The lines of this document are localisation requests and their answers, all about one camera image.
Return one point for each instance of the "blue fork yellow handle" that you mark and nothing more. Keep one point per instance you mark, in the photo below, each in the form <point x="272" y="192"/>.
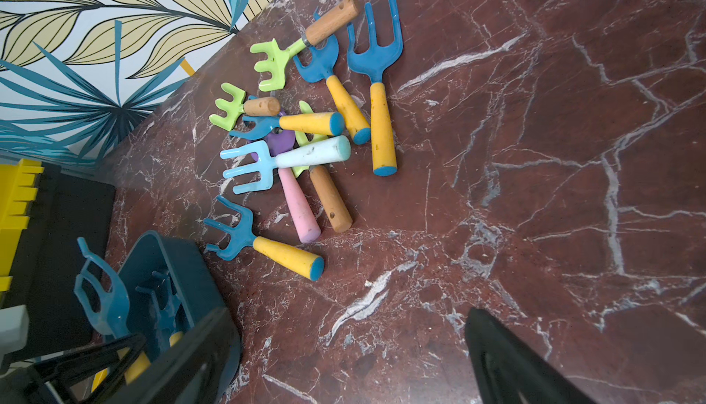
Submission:
<point x="373" y="62"/>
<point x="320" y="69"/>

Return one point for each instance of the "yellow black toolbox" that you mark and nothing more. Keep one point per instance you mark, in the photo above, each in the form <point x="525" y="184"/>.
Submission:
<point x="66" y="208"/>

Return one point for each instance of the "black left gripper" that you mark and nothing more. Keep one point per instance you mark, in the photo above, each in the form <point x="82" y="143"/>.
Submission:
<point x="51" y="381"/>

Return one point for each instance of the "teal plastic storage box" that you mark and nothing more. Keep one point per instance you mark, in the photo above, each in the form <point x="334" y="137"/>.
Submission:
<point x="191" y="278"/>

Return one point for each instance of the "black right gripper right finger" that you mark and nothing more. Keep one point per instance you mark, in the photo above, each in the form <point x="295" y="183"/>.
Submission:
<point x="507" y="370"/>

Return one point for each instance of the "green rake wooden handle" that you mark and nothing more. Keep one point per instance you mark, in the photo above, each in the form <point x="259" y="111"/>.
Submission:
<point x="241" y="105"/>
<point x="277" y="58"/>

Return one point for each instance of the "green shovel wooden handle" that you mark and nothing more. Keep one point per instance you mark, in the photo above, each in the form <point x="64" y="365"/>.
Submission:
<point x="330" y="198"/>

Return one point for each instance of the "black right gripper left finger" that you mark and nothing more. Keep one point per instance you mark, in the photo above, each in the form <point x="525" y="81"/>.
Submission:
<point x="198" y="369"/>

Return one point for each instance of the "green rake wooden handle far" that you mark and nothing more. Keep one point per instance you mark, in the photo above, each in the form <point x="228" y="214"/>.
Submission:
<point x="277" y="58"/>

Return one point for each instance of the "green rake wooden handle near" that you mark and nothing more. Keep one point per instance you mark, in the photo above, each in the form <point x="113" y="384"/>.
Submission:
<point x="241" y="105"/>

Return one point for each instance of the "light blue fork white handle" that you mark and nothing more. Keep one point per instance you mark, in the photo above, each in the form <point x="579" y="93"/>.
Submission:
<point x="318" y="153"/>

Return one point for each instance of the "blue rake yellow handle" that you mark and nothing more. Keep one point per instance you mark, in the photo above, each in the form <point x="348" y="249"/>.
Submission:
<point x="308" y="265"/>
<point x="329" y="124"/>

